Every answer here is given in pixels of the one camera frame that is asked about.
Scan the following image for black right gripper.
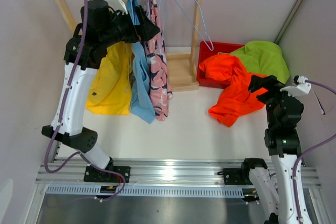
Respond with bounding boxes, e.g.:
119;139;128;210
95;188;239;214
247;75;299;127

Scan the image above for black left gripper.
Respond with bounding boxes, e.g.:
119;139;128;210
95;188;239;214
100;5;160;47

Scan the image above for blue hanger of orange shorts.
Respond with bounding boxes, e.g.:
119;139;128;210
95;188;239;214
158;0;166;39

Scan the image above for lime green shorts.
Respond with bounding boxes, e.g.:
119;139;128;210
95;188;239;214
230;40;290;83

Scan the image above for orange shorts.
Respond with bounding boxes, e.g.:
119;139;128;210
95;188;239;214
199;54;266;127

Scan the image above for blue hanger of green shorts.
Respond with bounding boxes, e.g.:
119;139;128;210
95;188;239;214
173;0;215;52

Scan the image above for pink patterned shorts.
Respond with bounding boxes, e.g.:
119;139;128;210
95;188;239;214
143;0;173;122

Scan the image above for light blue shorts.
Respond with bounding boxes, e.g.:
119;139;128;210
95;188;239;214
127;0;155;124

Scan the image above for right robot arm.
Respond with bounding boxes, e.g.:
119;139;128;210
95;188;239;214
217;75;312;223

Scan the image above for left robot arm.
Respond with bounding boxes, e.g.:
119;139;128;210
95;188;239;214
41;0;160;182

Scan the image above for yellow shorts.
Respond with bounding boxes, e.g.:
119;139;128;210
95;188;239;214
86;42;133;115

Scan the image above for red plastic bin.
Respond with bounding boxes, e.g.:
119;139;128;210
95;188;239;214
196;40;246;88

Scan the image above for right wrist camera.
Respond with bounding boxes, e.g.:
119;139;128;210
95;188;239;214
280;76;311;97

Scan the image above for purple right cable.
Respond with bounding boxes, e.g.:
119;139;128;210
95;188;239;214
292;79;336;224

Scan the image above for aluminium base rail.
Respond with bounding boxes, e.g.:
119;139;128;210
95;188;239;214
35;158;322;198

